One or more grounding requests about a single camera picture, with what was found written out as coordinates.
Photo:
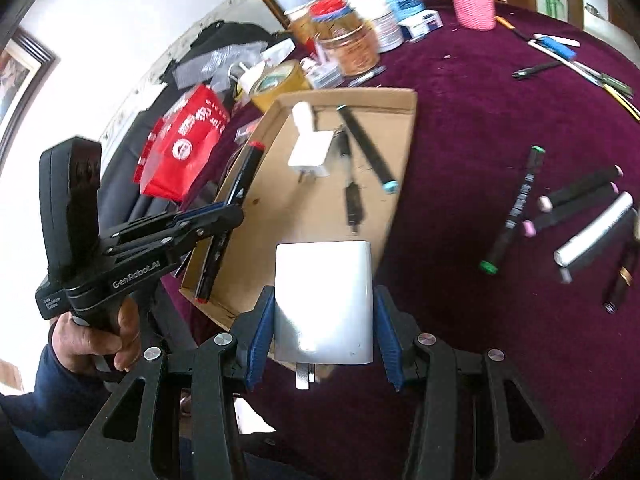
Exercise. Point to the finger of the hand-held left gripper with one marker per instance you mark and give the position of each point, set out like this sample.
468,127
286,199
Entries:
220,225
200,213

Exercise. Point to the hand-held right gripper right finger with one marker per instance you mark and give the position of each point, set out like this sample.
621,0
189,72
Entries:
387,340

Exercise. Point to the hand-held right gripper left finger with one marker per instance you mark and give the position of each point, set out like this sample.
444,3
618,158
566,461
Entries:
260,340

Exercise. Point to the black marker red caps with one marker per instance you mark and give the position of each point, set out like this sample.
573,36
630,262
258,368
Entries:
247,165

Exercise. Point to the large white charger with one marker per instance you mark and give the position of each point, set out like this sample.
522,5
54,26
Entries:
325,300

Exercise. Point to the shallow cardboard box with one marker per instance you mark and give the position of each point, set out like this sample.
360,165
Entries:
300,210

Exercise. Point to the small white charger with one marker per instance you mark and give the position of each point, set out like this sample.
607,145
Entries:
310,152

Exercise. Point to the black clear gel pen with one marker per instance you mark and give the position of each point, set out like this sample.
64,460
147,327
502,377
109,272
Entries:
352,202

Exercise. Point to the black marker teal caps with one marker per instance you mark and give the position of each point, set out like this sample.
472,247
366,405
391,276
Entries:
367,147

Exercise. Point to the black marker green caps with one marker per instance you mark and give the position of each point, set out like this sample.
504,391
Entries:
517,200

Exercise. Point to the black marker pink caps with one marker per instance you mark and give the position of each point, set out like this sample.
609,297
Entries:
570,208
580,186

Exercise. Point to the person's left forearm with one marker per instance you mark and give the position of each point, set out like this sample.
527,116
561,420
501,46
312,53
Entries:
50,390

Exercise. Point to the person's left hand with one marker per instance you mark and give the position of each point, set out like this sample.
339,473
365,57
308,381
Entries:
85,345

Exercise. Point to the red plastic snack bag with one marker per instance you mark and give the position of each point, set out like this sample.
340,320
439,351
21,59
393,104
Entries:
185,145

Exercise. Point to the black leather chair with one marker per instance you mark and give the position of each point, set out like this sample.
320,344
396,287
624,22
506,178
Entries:
130,150

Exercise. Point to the yellow packing tape roll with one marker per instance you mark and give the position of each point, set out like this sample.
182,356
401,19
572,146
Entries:
277,87

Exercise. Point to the clear plastic bags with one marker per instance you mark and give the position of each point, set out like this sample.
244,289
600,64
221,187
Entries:
220,60

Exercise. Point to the small barcode box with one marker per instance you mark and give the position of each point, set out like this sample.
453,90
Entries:
325,75

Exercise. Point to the clear blue tip pen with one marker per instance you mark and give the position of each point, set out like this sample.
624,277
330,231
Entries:
367,76

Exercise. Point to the brown food jar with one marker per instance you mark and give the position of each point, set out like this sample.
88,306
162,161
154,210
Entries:
350,50

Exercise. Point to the white marker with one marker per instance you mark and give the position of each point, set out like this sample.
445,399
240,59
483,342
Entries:
595,227

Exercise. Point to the red blue tin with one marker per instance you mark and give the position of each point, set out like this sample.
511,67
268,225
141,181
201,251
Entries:
327,7

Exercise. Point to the white pill bottle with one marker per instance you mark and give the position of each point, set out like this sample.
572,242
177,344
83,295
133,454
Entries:
375,15

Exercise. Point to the small white blue box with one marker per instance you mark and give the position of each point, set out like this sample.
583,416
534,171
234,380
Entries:
422,24

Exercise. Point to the long white pen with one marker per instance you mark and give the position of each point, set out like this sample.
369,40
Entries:
565,60

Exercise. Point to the yellow pen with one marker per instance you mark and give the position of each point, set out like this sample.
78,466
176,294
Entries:
631,107

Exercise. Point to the orange pen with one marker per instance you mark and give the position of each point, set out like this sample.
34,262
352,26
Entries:
507,24

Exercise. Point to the green pen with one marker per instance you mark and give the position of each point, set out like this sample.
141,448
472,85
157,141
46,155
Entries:
615,83

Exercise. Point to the dark picture frame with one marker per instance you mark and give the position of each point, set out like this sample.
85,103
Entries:
30,70

